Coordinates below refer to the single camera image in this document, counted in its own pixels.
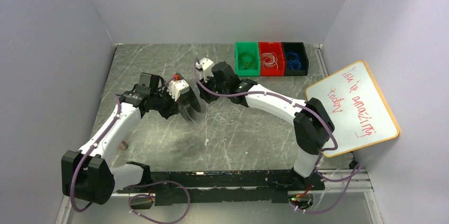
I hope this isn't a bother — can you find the whiteboard with wooden frame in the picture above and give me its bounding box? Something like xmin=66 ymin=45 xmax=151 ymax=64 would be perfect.
xmin=306 ymin=61 xmax=400 ymax=157

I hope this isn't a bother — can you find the aluminium extrusion frame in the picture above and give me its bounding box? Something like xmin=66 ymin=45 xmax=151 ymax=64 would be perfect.
xmin=56 ymin=169 xmax=383 ymax=223

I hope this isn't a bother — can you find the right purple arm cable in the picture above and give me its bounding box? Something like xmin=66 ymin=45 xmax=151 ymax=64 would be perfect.
xmin=193 ymin=58 xmax=362 ymax=216

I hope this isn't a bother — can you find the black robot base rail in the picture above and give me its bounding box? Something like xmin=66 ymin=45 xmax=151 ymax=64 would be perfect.
xmin=117 ymin=169 xmax=325 ymax=207

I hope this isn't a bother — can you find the red plastic bin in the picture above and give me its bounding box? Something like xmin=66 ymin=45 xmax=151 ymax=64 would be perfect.
xmin=258 ymin=42 xmax=285 ymax=76

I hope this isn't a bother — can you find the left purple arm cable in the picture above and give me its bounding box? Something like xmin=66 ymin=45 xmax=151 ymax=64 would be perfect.
xmin=69 ymin=76 xmax=192 ymax=224

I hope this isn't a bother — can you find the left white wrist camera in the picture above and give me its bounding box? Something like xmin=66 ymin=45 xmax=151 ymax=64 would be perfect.
xmin=166 ymin=73 xmax=190 ymax=101

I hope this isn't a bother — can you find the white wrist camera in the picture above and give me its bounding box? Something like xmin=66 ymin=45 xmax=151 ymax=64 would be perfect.
xmin=195 ymin=58 xmax=215 ymax=82
xmin=166 ymin=73 xmax=190 ymax=101

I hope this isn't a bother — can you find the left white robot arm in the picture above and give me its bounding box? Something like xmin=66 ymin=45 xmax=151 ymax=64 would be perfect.
xmin=61 ymin=73 xmax=190 ymax=212

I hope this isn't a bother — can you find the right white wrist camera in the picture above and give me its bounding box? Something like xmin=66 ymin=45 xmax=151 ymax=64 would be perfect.
xmin=195 ymin=58 xmax=215 ymax=82

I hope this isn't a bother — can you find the blue coiled cable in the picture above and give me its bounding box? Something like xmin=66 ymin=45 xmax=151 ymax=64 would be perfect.
xmin=284 ymin=51 xmax=303 ymax=70

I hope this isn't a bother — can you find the green plastic bin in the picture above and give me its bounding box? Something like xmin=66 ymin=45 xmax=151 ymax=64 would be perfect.
xmin=235 ymin=42 xmax=261 ymax=77

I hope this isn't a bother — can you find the black plastic bin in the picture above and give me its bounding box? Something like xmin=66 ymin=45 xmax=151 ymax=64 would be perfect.
xmin=281 ymin=42 xmax=309 ymax=76

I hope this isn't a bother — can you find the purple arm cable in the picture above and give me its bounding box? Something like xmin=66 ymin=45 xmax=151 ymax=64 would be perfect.
xmin=69 ymin=76 xmax=192 ymax=224
xmin=193 ymin=58 xmax=362 ymax=216

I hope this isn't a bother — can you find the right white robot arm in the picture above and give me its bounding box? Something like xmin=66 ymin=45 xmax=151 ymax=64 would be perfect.
xmin=194 ymin=58 xmax=335 ymax=178

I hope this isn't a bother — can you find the green coiled cable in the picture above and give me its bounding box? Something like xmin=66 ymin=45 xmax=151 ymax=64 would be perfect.
xmin=239 ymin=51 xmax=257 ymax=69

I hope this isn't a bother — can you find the black cable spool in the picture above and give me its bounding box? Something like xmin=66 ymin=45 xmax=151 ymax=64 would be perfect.
xmin=177 ymin=83 xmax=201 ymax=124

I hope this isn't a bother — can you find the pink capped small bottle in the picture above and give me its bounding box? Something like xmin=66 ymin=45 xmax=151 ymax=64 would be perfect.
xmin=117 ymin=140 xmax=128 ymax=151

